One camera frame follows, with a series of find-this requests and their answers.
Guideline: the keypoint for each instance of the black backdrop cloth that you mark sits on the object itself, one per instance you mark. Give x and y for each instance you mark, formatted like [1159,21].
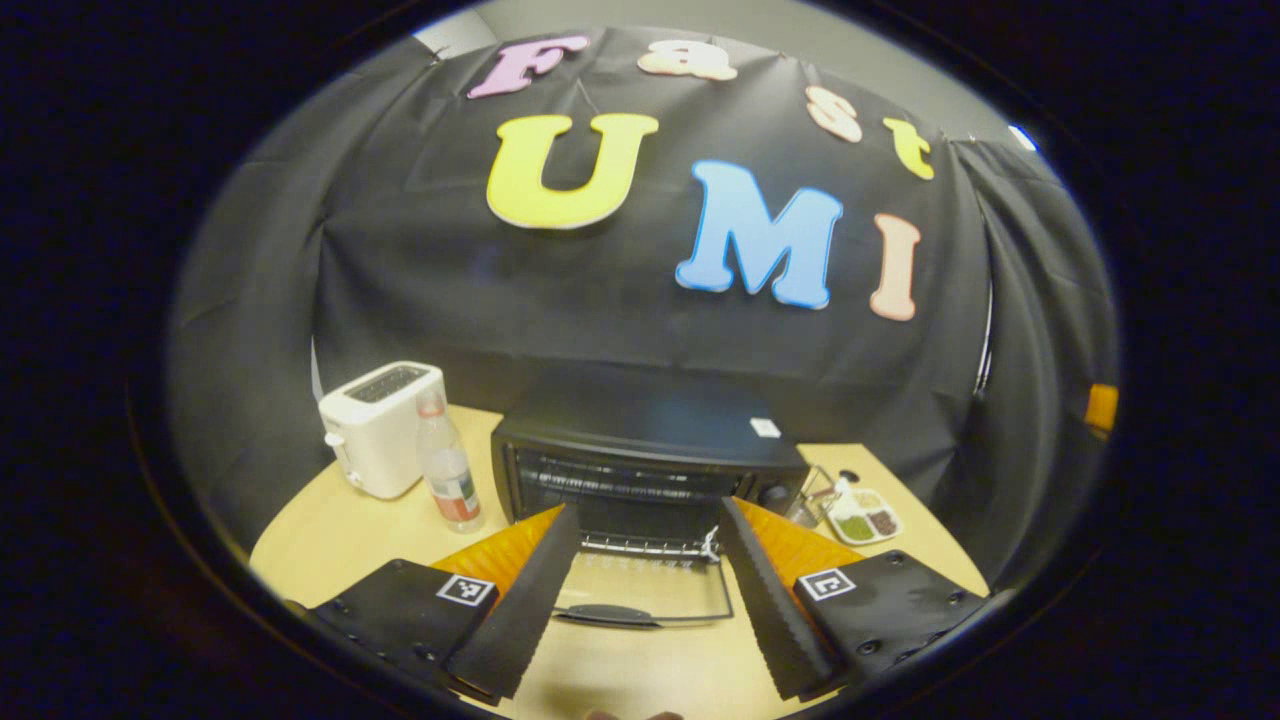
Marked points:
[600,300]

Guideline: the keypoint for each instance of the white toaster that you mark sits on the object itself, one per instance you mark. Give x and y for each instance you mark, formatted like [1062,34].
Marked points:
[375,440]

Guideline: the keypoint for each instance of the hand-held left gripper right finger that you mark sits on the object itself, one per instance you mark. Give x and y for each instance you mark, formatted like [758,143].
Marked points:
[765,600]

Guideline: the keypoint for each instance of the small metal basket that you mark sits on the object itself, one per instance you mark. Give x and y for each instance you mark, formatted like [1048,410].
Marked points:
[810,500]

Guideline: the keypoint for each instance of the black electric oven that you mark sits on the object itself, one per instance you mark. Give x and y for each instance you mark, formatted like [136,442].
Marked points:
[640,415]

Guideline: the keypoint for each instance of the white divided food plate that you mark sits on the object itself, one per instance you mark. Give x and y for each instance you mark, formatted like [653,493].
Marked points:
[865,518]

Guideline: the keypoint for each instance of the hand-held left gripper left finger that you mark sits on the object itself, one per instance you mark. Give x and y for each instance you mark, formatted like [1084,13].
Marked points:
[535,600]

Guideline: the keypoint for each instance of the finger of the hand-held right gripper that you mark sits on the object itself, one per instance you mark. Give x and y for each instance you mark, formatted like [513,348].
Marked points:
[1102,408]

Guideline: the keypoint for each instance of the clear plastic water bottle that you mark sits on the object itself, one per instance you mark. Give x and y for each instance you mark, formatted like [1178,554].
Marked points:
[452,475]

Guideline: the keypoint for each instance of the small ceiling light panel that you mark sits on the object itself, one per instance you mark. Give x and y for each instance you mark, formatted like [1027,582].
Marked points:
[1023,137]

